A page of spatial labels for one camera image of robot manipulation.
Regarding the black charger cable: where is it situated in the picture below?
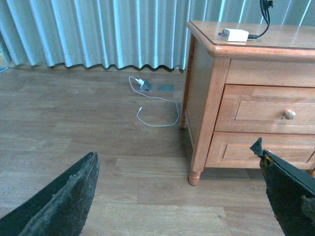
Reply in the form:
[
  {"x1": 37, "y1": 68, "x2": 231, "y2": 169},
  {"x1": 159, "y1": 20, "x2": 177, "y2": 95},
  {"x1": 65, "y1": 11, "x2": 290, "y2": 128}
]
[{"x1": 248, "y1": 0, "x2": 274, "y2": 40}]

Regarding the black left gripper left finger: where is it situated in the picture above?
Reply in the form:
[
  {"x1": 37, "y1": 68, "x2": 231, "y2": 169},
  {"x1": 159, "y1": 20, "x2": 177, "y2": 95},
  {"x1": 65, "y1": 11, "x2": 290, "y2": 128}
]
[{"x1": 0, "y1": 152, "x2": 100, "y2": 236}]

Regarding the wooden nightstand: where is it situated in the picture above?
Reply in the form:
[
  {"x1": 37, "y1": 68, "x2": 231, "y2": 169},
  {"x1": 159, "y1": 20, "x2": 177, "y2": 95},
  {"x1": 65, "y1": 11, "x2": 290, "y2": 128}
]
[{"x1": 180, "y1": 21, "x2": 315, "y2": 186}]

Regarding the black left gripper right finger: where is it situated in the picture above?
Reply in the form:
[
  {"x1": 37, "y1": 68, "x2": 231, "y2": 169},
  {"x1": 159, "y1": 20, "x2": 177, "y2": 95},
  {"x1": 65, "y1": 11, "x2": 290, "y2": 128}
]
[{"x1": 250, "y1": 138, "x2": 315, "y2": 236}]

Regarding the open grey floor socket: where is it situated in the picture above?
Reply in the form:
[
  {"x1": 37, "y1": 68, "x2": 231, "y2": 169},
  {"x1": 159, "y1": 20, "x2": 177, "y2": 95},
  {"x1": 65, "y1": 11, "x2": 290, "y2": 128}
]
[{"x1": 138, "y1": 80, "x2": 153, "y2": 91}]

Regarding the white charger adapter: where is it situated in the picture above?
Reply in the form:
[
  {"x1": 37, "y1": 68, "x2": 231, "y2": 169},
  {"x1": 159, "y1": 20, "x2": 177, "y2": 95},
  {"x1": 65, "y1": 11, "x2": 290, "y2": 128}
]
[{"x1": 218, "y1": 28, "x2": 249, "y2": 42}]

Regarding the pale green curtain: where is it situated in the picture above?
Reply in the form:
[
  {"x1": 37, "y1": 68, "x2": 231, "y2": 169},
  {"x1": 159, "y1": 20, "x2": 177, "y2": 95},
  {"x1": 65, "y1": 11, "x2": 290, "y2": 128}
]
[{"x1": 0, "y1": 0, "x2": 315, "y2": 70}]

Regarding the white cable on floor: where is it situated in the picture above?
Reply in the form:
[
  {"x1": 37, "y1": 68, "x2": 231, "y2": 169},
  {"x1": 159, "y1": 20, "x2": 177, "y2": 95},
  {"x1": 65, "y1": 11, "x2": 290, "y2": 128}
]
[{"x1": 128, "y1": 76, "x2": 180, "y2": 127}]

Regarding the wooden drawer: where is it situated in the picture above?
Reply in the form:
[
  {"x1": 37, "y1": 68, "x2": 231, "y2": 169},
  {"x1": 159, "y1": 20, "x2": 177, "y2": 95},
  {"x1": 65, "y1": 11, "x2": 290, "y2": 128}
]
[
  {"x1": 215, "y1": 85, "x2": 315, "y2": 135},
  {"x1": 205, "y1": 132, "x2": 315, "y2": 170}
]

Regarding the closed grey floor socket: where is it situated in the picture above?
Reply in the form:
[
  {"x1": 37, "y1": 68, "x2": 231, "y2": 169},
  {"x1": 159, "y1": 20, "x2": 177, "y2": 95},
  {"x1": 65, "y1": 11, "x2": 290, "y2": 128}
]
[{"x1": 157, "y1": 85, "x2": 174, "y2": 92}]

